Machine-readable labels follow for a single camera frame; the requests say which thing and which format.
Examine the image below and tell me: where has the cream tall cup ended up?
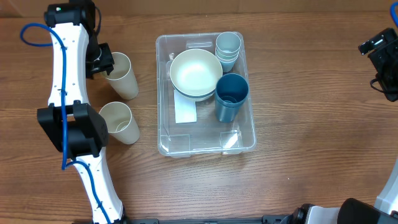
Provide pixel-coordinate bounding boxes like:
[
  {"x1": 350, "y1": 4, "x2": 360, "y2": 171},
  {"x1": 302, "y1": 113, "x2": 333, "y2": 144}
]
[
  {"x1": 100, "y1": 52, "x2": 139, "y2": 100},
  {"x1": 99, "y1": 101, "x2": 140, "y2": 144}
]

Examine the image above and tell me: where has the cream bowl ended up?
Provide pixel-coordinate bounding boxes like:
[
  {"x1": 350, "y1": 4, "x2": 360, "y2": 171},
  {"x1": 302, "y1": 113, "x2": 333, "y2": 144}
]
[{"x1": 170, "y1": 49, "x2": 223, "y2": 96}]

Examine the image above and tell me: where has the dark blue bowl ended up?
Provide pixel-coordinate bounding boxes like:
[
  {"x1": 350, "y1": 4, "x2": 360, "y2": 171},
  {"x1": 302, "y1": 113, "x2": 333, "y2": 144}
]
[{"x1": 174, "y1": 87, "x2": 215, "y2": 102}]

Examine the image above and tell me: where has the light blue small cup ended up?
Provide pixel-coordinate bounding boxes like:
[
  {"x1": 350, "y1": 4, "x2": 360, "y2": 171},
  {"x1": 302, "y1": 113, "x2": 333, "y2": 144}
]
[{"x1": 220, "y1": 61, "x2": 235, "y2": 73}]

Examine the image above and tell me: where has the mint green small cup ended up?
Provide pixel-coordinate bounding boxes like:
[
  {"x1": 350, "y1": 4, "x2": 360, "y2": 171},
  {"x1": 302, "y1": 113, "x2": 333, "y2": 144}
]
[{"x1": 215, "y1": 48, "x2": 239, "y2": 58}]

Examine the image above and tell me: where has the grey small cup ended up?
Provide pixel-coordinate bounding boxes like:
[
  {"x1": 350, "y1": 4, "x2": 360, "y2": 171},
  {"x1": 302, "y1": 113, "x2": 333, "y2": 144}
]
[{"x1": 216, "y1": 32, "x2": 241, "y2": 55}]

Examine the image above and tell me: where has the pink small cup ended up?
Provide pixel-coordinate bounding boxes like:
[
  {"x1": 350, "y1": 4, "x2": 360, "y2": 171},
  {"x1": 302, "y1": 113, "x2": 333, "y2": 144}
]
[{"x1": 215, "y1": 54, "x2": 239, "y2": 63}]

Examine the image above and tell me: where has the dark blue tall cup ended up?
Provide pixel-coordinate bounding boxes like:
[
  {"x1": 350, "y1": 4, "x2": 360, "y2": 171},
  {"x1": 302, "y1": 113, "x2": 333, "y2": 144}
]
[
  {"x1": 215, "y1": 96, "x2": 244, "y2": 123},
  {"x1": 215, "y1": 73, "x2": 249, "y2": 108}
]

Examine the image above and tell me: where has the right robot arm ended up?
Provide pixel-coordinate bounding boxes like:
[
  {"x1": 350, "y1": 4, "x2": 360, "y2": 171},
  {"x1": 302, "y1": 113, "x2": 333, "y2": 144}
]
[{"x1": 280, "y1": 28, "x2": 397, "y2": 224}]

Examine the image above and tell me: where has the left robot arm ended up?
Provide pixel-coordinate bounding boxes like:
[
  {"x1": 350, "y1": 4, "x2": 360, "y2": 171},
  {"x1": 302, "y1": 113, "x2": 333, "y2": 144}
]
[{"x1": 37, "y1": 0, "x2": 128, "y2": 223}]

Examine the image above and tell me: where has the clear plastic storage container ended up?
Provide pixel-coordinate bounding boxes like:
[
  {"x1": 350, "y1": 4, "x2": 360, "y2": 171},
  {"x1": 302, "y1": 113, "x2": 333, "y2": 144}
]
[{"x1": 155, "y1": 32, "x2": 256, "y2": 158}]

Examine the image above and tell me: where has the white label sticker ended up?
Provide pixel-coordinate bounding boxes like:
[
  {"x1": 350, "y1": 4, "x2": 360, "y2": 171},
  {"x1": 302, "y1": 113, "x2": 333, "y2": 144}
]
[{"x1": 174, "y1": 90, "x2": 197, "y2": 124}]

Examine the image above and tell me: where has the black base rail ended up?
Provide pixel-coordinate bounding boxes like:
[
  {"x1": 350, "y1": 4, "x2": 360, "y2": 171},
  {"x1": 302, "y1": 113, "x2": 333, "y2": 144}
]
[{"x1": 128, "y1": 215, "x2": 293, "y2": 224}]

